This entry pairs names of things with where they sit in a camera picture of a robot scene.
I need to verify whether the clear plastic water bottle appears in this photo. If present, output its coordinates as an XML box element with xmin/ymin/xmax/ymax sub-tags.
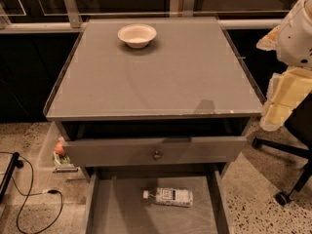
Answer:
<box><xmin>142</xmin><ymin>187</ymin><xmax>194</xmax><ymax>208</ymax></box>

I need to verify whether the black office chair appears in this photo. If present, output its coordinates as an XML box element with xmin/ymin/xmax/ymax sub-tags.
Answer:
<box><xmin>252</xmin><ymin>94</ymin><xmax>312</xmax><ymax>206</ymax></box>

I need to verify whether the grey open middle drawer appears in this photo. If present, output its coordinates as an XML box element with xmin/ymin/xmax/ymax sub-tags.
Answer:
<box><xmin>82</xmin><ymin>171</ymin><xmax>235</xmax><ymax>234</ymax></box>

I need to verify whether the white paper bowl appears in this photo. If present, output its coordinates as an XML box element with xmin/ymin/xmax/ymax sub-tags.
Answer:
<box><xmin>117</xmin><ymin>24</ymin><xmax>157</xmax><ymax>49</ymax></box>

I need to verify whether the black bar stand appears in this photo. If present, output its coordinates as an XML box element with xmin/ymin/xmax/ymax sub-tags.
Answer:
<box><xmin>0</xmin><ymin>152</ymin><xmax>20</xmax><ymax>203</ymax></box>

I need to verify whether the orange round fruit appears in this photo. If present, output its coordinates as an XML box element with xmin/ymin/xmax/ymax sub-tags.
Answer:
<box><xmin>55</xmin><ymin>141</ymin><xmax>65</xmax><ymax>156</ymax></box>

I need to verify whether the grey drawer cabinet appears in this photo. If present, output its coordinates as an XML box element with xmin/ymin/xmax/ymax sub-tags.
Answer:
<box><xmin>43</xmin><ymin>16</ymin><xmax>267</xmax><ymax>180</ymax></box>

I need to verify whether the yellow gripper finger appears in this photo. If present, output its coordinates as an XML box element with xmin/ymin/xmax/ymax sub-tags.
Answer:
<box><xmin>256</xmin><ymin>25</ymin><xmax>280</xmax><ymax>51</ymax></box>
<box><xmin>259</xmin><ymin>66</ymin><xmax>312</xmax><ymax>132</ymax></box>

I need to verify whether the grey top drawer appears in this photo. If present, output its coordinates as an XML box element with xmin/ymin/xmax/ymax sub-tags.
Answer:
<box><xmin>63</xmin><ymin>136</ymin><xmax>247</xmax><ymax>167</ymax></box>

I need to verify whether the metal railing frame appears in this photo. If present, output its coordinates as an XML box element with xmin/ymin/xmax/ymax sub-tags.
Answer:
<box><xmin>0</xmin><ymin>0</ymin><xmax>297</xmax><ymax>34</ymax></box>

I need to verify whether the round metal drawer knob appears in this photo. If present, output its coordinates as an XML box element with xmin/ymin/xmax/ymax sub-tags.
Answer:
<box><xmin>153</xmin><ymin>151</ymin><xmax>162</xmax><ymax>161</ymax></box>

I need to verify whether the green white packet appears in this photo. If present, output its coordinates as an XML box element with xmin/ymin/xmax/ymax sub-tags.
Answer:
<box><xmin>54</xmin><ymin>153</ymin><xmax>70</xmax><ymax>166</ymax></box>

